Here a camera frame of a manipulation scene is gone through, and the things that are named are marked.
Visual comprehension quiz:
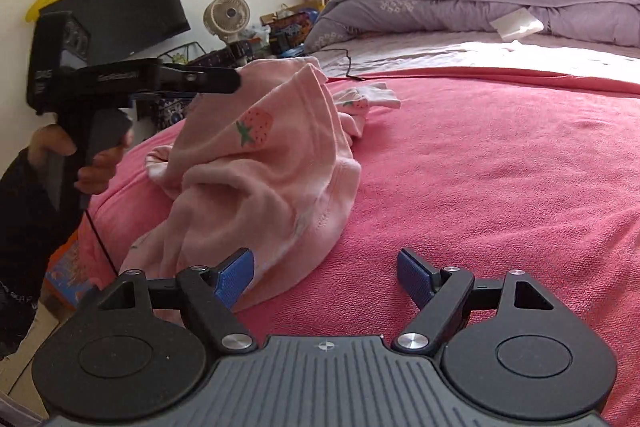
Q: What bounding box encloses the pink strawberry print shirt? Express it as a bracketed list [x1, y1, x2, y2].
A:
[124, 57, 400, 309]

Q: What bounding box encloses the black sleeved left forearm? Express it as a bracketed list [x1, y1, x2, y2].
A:
[0, 150, 82, 357]

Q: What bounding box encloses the person's left hand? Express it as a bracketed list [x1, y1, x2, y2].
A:
[27, 123, 136, 196]

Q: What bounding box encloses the beige desk fan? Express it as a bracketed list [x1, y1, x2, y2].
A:
[203, 0, 250, 43]

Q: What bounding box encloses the pink red bed blanket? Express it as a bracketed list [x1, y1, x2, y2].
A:
[79, 69, 639, 426]

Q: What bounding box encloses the colourful toy box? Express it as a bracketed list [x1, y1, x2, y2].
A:
[266, 8, 319, 56]

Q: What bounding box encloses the light purple bed sheet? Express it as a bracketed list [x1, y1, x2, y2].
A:
[314, 32, 639, 83]

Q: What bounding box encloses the purple patterned duvet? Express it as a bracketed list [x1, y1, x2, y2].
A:
[305, 0, 639, 53]

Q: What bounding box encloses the black wall television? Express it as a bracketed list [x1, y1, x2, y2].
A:
[40, 0, 190, 65]

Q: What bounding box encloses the black charging cable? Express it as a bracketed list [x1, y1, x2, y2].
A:
[314, 48, 366, 84]

